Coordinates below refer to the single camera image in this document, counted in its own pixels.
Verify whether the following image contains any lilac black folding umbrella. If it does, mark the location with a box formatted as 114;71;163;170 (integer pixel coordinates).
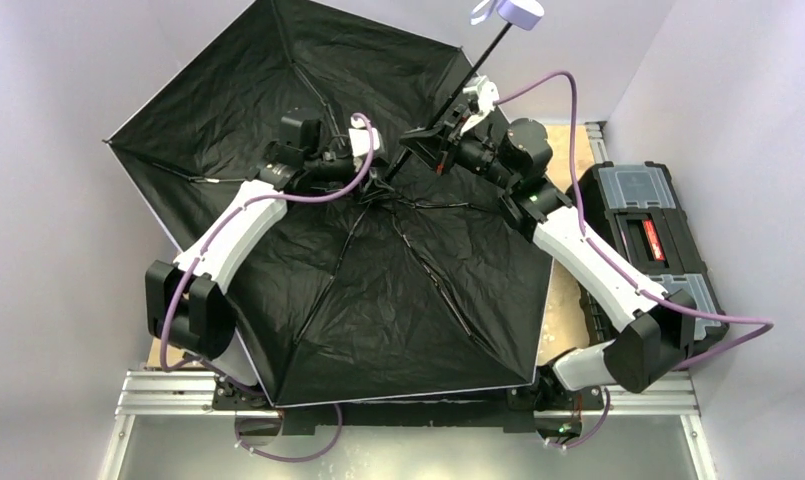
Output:
108;1;551;407

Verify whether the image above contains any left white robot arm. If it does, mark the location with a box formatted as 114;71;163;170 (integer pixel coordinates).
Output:
144;109;384;393

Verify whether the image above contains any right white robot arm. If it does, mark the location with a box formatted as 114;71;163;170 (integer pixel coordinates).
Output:
400;107;696;393

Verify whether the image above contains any black plastic toolbox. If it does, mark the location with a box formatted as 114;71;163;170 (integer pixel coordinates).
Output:
578;162;724;314

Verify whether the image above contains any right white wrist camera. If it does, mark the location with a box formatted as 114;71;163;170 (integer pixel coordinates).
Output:
460;75;500;134

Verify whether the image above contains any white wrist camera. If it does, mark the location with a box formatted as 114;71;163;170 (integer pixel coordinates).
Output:
348;127;385;161
460;75;500;134

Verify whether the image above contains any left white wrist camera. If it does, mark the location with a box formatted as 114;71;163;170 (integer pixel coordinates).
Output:
348;127;385;161

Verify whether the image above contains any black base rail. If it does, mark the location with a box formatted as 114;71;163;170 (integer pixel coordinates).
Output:
212;381;605;439

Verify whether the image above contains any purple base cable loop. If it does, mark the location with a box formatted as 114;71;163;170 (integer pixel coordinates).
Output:
233;402;345;464

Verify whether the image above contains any aluminium frame rail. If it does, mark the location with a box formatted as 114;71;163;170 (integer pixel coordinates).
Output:
114;370;700;416

